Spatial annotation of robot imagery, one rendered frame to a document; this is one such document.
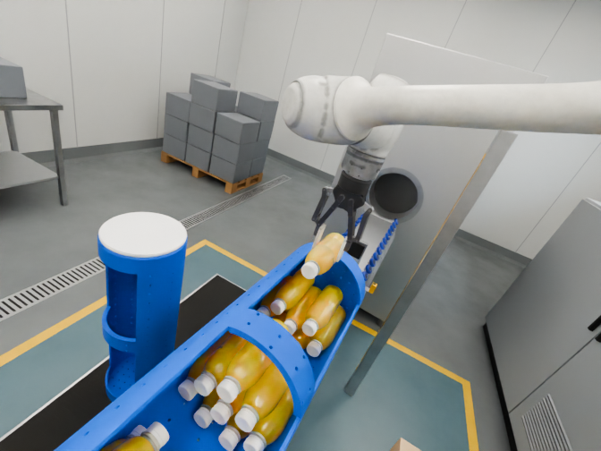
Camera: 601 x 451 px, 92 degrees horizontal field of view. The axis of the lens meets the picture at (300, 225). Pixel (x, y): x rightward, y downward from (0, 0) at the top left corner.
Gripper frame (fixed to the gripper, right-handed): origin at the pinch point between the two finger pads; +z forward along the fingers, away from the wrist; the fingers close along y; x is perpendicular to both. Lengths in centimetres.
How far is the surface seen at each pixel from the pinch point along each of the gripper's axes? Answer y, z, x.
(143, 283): -52, 39, -15
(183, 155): -277, 106, 220
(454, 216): 32, -2, 69
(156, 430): -5, 19, -48
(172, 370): -7.5, 9.9, -44.1
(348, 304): 10.6, 25.3, 14.1
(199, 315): -71, 115, 43
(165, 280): -49, 40, -8
